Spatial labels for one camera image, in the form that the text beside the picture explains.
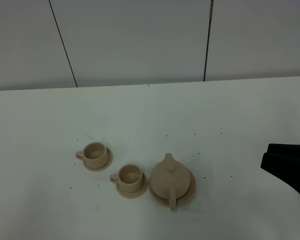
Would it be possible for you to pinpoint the beige near cup saucer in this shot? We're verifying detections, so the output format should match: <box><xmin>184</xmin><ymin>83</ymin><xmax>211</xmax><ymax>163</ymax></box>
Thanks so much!
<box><xmin>116</xmin><ymin>174</ymin><xmax>148</xmax><ymax>199</ymax></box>

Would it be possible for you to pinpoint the beige far cup saucer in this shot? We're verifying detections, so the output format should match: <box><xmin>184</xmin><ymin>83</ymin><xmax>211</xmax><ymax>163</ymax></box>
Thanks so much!
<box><xmin>83</xmin><ymin>148</ymin><xmax>113</xmax><ymax>172</ymax></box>

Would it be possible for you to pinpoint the beige cup saucer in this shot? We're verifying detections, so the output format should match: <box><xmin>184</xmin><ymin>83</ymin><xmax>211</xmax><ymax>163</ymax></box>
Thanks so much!
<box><xmin>83</xmin><ymin>148</ymin><xmax>113</xmax><ymax>172</ymax></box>
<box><xmin>116</xmin><ymin>174</ymin><xmax>148</xmax><ymax>199</ymax></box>

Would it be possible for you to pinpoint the beige teacup with handle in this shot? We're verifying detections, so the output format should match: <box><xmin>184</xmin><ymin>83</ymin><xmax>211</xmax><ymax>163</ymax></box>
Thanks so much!
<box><xmin>109</xmin><ymin>164</ymin><xmax>144</xmax><ymax>194</ymax></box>

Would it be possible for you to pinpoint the large beige teapot saucer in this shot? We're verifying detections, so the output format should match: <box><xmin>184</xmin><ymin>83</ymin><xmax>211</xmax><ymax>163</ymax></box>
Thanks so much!
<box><xmin>148</xmin><ymin>170</ymin><xmax>197</xmax><ymax>208</ymax></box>

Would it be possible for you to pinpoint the beige far teacup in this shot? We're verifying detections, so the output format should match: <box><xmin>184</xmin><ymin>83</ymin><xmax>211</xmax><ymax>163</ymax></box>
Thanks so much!
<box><xmin>75</xmin><ymin>142</ymin><xmax>109</xmax><ymax>170</ymax></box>

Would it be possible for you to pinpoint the beige teapot with lid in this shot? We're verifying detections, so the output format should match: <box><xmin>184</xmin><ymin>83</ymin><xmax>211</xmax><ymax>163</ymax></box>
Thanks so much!
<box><xmin>149</xmin><ymin>153</ymin><xmax>191</xmax><ymax>211</ymax></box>

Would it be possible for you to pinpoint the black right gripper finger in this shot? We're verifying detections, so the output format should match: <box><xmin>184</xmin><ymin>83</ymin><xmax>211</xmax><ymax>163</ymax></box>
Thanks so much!
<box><xmin>267</xmin><ymin>143</ymin><xmax>300</xmax><ymax>157</ymax></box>
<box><xmin>260</xmin><ymin>153</ymin><xmax>300</xmax><ymax>194</ymax></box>

